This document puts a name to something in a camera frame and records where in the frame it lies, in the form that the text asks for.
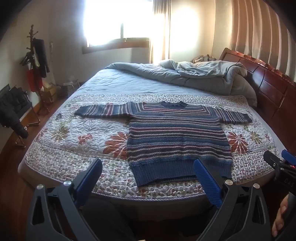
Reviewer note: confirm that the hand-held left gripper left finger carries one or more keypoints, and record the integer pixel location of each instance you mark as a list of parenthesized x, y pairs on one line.
[(89, 180)]

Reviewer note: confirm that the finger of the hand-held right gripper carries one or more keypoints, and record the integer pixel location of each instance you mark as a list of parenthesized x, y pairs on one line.
[(288, 155), (271, 161)]

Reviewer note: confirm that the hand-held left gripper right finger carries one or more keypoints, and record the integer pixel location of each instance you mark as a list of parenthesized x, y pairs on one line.
[(208, 183)]

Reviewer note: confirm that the blue striped knit sweater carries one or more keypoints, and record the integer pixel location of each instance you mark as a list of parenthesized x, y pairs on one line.
[(175, 141)]

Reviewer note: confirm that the person's right hand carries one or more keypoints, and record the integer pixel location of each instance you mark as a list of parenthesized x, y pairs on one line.
[(280, 216)]

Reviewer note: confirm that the floral quilted blanket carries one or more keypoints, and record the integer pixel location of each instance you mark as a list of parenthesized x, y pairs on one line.
[(76, 139)]

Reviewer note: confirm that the wooden bed headboard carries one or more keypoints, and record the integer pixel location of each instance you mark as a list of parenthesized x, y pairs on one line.
[(270, 85)]

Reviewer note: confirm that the woven basket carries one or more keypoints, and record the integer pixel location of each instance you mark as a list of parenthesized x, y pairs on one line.
[(68, 89)]

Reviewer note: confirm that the yellow box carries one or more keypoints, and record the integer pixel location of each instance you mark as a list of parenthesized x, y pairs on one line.
[(49, 92)]

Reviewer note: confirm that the black jacket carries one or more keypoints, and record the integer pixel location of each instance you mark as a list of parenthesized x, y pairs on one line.
[(11, 109)]

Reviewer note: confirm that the grey duvet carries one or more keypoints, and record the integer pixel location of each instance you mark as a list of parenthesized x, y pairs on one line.
[(198, 74)]

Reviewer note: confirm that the red bag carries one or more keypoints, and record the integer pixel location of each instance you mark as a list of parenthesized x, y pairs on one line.
[(34, 80)]

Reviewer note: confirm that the floral pillow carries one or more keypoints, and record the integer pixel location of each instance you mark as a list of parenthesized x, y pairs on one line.
[(204, 58)]

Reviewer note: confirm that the beige curtain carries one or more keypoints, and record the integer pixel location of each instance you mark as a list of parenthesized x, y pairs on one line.
[(254, 32)]

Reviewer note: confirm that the black hanging garment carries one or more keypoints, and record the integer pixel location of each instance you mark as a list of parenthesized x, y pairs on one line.
[(42, 56)]

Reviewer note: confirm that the wooden coat rack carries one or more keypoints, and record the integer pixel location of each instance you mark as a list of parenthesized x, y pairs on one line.
[(32, 53)]

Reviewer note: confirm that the sheer curtain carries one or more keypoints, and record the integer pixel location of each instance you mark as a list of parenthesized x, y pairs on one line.
[(160, 34)]

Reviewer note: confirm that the window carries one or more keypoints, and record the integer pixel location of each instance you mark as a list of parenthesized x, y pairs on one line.
[(115, 20)]

